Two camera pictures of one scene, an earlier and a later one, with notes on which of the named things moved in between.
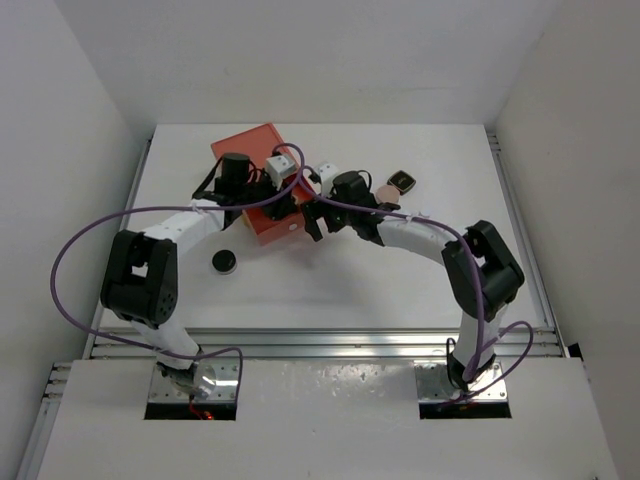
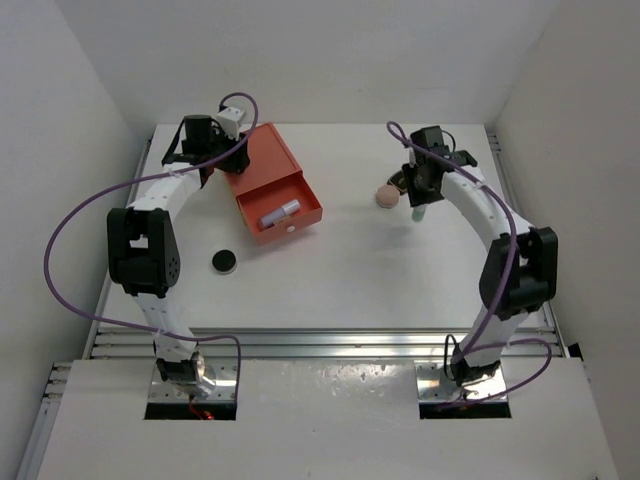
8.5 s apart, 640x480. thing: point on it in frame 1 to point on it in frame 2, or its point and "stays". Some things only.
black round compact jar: (224, 261) stays
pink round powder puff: (387, 194) stays
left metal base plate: (224, 391) stays
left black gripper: (279, 205) to (237, 159)
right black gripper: (310, 214) to (416, 197)
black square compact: (404, 182) stays
